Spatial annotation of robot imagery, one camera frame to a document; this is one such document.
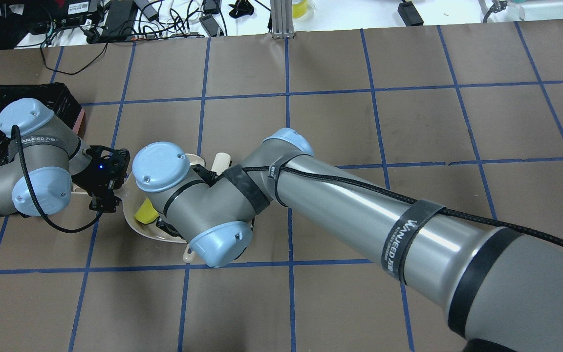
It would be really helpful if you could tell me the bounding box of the black power adapter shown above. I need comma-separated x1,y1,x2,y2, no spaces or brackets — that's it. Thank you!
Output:
99,0,136,43

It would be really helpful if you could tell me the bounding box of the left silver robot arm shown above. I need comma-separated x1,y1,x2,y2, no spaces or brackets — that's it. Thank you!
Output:
0,98,131,234

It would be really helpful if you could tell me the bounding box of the yellow tape roll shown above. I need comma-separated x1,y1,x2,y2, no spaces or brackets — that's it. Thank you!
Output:
291,0,310,19

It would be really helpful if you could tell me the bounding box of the beige hand brush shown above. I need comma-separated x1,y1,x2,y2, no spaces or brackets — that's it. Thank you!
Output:
182,152,232,264

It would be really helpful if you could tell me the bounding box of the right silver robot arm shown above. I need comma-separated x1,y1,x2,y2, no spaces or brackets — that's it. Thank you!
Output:
132,129,563,352

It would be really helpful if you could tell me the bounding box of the beige plastic dustpan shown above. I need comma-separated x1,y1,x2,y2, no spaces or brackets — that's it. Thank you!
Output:
71,153,207,244

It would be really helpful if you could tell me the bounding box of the yellow green sponge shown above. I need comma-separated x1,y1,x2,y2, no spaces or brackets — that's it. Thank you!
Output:
133,198,159,225

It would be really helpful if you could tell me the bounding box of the aluminium frame post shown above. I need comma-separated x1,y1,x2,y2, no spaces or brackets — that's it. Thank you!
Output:
270,0,295,40

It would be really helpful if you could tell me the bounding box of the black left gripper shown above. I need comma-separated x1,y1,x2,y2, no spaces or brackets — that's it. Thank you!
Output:
71,145,131,213

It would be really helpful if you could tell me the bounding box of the black small adapter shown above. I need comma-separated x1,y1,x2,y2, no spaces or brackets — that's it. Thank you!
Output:
397,0,424,27

